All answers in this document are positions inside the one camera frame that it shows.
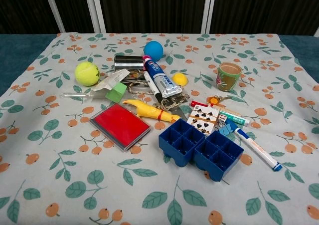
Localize playing cards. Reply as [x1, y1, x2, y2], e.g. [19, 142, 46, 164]
[186, 105, 220, 135]

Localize black and white marker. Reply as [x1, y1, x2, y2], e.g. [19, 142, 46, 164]
[144, 71, 161, 103]

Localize white paper packet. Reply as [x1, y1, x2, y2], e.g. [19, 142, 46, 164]
[91, 68, 131, 98]

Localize blue rubber ball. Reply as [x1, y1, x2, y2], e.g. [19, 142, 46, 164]
[144, 41, 164, 62]

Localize yellow rubber chicken toy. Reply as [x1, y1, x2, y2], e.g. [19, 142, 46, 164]
[122, 99, 181, 124]

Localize red ink pad case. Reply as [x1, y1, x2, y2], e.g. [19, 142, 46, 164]
[89, 103, 152, 152]

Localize blue binder clip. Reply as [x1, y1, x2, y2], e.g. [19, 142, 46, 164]
[217, 123, 235, 137]

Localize floral printed tablecloth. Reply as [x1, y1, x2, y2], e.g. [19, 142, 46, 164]
[0, 32, 319, 225]

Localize small yellow dome toy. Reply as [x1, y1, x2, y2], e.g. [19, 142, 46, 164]
[172, 72, 188, 87]

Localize silver metal tin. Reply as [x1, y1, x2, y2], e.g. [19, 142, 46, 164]
[114, 55, 146, 73]

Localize green and white tube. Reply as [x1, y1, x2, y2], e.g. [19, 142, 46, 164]
[219, 112, 250, 127]

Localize toothpaste tube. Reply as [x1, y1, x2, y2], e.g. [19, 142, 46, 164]
[142, 55, 182, 99]

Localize small green floral cup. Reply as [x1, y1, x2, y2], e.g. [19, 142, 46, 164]
[215, 62, 244, 90]

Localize braided rope chain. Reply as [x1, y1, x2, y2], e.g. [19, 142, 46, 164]
[129, 79, 191, 112]

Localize yellow-green tennis ball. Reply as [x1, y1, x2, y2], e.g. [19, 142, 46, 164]
[74, 61, 101, 87]

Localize orange round keychain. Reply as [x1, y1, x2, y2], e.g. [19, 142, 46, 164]
[206, 95, 228, 107]

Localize blue and white marker pen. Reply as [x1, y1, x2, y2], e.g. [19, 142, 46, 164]
[226, 118, 283, 172]

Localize white metal frame post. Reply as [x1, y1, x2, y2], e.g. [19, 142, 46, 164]
[41, 0, 66, 33]
[83, 0, 107, 33]
[201, 0, 217, 34]

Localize green foam block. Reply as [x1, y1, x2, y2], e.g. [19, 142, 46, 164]
[105, 82, 129, 103]

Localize clear glass dropper tube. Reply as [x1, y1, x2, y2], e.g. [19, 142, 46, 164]
[60, 91, 95, 100]

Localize blue building block tray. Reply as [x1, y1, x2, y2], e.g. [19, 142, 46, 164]
[158, 118, 245, 184]

